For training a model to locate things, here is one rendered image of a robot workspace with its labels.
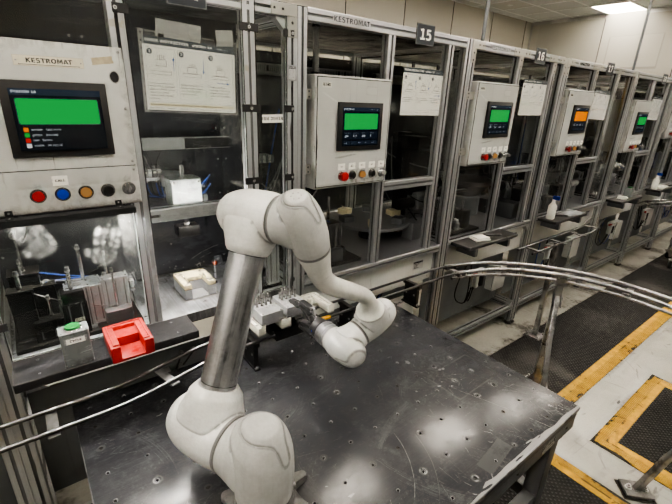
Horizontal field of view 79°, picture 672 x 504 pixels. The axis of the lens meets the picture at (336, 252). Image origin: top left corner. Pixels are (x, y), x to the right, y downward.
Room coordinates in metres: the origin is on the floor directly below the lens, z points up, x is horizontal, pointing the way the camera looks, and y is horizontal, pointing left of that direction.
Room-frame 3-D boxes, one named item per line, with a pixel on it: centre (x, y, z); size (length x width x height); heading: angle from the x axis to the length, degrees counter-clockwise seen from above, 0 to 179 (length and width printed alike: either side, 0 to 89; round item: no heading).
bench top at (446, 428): (1.17, -0.02, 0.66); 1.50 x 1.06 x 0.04; 128
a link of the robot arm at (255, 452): (0.79, 0.17, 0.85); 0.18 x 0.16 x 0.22; 61
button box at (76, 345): (1.08, 0.80, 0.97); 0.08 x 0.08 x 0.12; 38
